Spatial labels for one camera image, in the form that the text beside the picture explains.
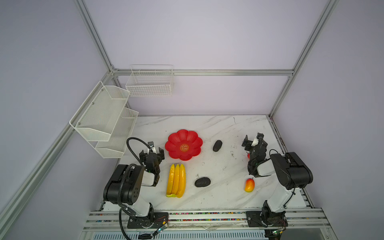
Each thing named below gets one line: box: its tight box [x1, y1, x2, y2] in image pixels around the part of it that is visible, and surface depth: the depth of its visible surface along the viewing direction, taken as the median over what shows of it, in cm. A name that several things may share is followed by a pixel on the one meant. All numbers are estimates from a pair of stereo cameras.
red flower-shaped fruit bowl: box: [165, 129, 203, 161], surface depth 105 cm
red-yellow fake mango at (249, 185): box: [244, 177, 256, 193], surface depth 84 cm
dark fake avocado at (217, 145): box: [213, 140, 223, 152], surface depth 103 cm
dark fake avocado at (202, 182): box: [194, 177, 211, 188], surface depth 84 cm
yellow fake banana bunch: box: [165, 164, 187, 198], surface depth 86 cm
